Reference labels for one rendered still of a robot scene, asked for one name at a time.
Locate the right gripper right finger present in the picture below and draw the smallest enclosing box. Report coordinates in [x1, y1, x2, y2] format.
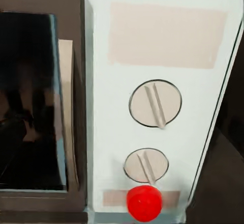
[228, 115, 244, 156]

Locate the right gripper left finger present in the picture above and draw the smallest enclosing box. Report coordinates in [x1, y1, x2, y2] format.
[0, 115, 26, 176]

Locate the microwave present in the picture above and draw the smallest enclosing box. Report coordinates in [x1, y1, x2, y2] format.
[0, 0, 244, 222]

